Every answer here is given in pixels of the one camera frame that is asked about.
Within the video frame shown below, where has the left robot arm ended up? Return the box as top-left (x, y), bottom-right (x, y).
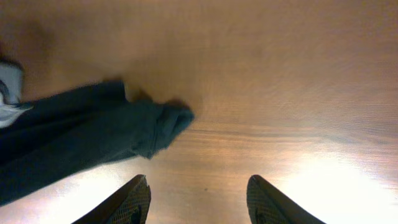
top-left (1, 60), bottom-right (32, 129)

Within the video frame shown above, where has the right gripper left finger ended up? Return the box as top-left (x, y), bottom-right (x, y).
top-left (73, 174), bottom-right (151, 224)

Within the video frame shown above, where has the black Nike t-shirt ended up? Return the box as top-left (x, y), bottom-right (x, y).
top-left (1, 81), bottom-right (195, 205)

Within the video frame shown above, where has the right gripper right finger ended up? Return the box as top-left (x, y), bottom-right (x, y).
top-left (246, 175), bottom-right (325, 224)

